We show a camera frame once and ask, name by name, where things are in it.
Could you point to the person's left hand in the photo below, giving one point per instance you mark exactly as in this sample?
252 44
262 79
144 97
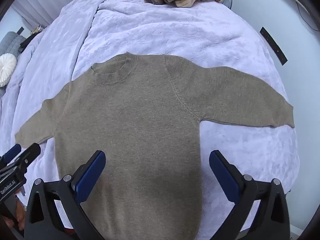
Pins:
19 209

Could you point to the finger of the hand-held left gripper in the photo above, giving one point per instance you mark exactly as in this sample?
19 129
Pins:
11 153
31 152

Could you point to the white round pillow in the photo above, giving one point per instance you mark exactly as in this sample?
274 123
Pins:
6 68

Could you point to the black stand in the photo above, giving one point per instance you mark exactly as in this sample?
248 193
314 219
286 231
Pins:
26 42

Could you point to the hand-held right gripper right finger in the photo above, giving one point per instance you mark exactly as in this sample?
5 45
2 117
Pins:
225 177

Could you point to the grey sofa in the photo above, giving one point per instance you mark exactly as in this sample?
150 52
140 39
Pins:
11 42

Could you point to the lavender plush blanket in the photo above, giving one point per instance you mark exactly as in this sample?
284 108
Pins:
162 30

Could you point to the olive brown knit sweater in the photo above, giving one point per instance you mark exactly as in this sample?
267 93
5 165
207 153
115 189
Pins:
137 130

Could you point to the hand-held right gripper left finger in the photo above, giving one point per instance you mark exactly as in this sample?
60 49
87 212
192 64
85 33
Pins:
91 177

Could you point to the pale pleated curtain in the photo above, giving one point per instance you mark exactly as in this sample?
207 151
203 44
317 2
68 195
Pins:
37 7

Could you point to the long black strip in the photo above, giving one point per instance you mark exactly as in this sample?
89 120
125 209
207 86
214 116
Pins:
273 46

